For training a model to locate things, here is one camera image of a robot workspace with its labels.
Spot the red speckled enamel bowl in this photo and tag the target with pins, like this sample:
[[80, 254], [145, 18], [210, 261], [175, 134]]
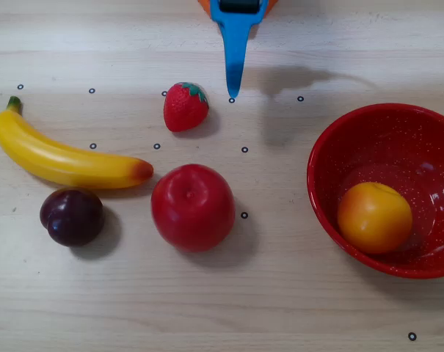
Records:
[[383, 146]]

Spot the yellow toy banana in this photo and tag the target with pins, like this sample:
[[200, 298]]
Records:
[[60, 165]]

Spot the dark purple toy plum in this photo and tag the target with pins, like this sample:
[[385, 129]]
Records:
[[73, 218]]

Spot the yellow orange toy peach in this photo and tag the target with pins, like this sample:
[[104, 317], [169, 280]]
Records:
[[374, 218]]

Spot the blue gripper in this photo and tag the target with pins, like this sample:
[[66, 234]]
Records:
[[239, 22]]

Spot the red toy apple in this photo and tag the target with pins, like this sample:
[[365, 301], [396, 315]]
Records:
[[192, 209]]

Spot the red toy strawberry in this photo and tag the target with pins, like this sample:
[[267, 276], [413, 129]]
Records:
[[185, 110]]

